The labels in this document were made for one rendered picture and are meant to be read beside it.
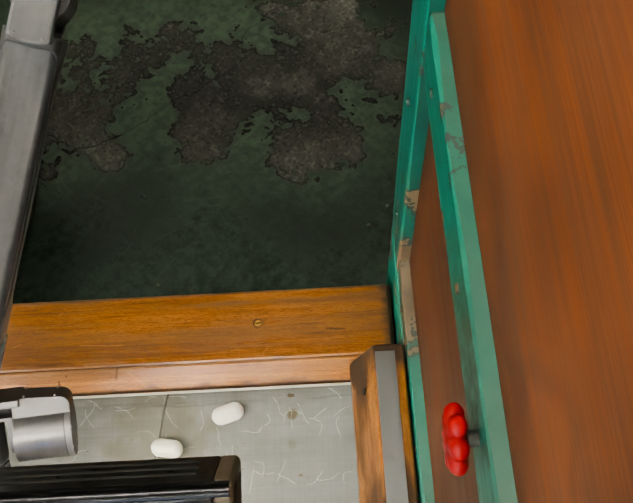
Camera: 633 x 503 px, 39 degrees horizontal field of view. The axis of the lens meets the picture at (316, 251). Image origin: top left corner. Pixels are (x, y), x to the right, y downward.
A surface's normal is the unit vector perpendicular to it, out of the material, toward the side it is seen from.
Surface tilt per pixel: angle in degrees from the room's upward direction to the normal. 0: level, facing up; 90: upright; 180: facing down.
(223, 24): 0
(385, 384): 0
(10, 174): 40
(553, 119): 90
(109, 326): 0
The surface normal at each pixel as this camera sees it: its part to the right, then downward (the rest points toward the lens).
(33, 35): 0.18, 0.14
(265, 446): -0.03, -0.47
